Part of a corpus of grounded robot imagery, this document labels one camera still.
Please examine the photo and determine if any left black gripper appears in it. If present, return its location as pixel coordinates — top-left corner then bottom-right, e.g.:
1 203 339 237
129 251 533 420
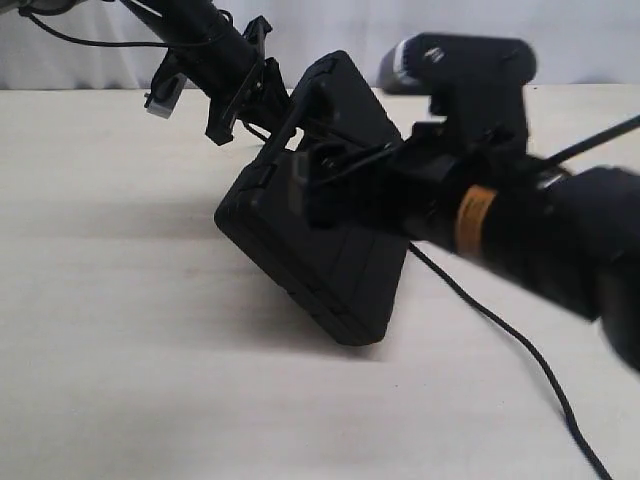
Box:
205 15 291 145

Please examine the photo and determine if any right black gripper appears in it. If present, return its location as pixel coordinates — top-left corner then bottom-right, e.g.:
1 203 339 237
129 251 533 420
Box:
287 134 455 245

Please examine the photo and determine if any black plastic carrying case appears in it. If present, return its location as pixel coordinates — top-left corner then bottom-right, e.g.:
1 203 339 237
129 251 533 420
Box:
214 50 408 347

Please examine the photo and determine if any black braided rope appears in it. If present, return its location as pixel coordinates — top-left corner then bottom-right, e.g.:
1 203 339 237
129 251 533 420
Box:
239 119 614 480

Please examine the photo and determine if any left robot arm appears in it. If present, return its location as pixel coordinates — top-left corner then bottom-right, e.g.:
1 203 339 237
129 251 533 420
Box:
1 0 290 146

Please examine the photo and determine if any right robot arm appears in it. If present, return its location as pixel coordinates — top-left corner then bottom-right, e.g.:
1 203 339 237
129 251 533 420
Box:
289 135 639 368

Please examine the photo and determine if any white backdrop curtain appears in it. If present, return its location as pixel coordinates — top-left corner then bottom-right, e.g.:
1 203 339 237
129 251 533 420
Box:
1 0 639 90

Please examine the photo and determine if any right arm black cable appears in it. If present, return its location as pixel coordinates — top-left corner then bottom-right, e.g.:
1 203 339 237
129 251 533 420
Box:
299 114 640 189

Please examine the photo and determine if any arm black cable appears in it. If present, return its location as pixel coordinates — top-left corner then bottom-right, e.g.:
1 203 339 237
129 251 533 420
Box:
22 9 176 51
299 114 640 189

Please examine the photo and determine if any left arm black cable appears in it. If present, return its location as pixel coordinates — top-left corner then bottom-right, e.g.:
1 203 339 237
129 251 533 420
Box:
22 9 176 51

